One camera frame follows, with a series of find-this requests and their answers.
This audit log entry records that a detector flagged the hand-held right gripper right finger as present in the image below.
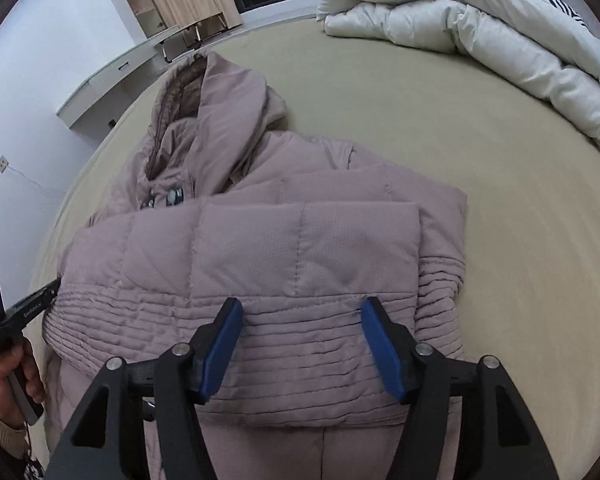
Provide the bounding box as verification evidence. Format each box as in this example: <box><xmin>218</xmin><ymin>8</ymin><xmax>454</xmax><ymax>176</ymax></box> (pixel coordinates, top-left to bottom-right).
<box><xmin>360</xmin><ymin>296</ymin><xmax>561</xmax><ymax>480</ymax></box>

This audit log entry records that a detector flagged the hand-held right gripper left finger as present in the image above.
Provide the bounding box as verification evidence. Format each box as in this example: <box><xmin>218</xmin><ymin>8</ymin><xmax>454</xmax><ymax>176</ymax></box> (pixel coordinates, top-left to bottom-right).
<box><xmin>44</xmin><ymin>297</ymin><xmax>245</xmax><ymax>480</ymax></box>

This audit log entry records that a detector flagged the mauve hooded puffer jacket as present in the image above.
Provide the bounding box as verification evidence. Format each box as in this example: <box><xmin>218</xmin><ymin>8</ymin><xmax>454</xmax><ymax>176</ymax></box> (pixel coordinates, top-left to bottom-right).
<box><xmin>44</xmin><ymin>51</ymin><xmax>468</xmax><ymax>480</ymax></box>

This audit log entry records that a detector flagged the person's left hand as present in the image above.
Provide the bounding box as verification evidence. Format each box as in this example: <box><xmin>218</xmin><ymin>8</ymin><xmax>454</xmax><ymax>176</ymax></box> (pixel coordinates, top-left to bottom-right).
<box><xmin>0</xmin><ymin>341</ymin><xmax>45</xmax><ymax>430</ymax></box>

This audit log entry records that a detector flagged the white desk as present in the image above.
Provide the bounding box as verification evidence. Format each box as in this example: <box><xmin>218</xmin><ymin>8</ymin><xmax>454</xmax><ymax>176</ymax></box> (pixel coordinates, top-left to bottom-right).
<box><xmin>56</xmin><ymin>25</ymin><xmax>181</xmax><ymax>136</ymax></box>

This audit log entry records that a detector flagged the bed with beige sheet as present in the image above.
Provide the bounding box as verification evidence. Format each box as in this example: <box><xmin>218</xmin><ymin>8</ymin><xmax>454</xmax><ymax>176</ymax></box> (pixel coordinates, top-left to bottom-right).
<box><xmin>27</xmin><ymin>12</ymin><xmax>600</xmax><ymax>480</ymax></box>

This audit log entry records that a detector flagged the white folded duvet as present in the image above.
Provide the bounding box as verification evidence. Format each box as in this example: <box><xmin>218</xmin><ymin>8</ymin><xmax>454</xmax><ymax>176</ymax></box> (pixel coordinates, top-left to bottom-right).
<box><xmin>316</xmin><ymin>0</ymin><xmax>600</xmax><ymax>171</ymax></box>

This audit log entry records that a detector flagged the wall socket with cable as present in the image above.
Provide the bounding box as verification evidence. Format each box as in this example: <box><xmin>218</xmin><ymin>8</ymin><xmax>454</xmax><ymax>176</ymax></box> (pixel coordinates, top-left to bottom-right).
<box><xmin>0</xmin><ymin>156</ymin><xmax>63</xmax><ymax>200</ymax></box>

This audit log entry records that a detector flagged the chair with metal frame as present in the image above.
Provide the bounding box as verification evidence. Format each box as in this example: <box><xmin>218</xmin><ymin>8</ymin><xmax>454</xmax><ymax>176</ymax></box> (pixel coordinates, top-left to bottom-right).
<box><xmin>160</xmin><ymin>22</ymin><xmax>203</xmax><ymax>65</ymax></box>

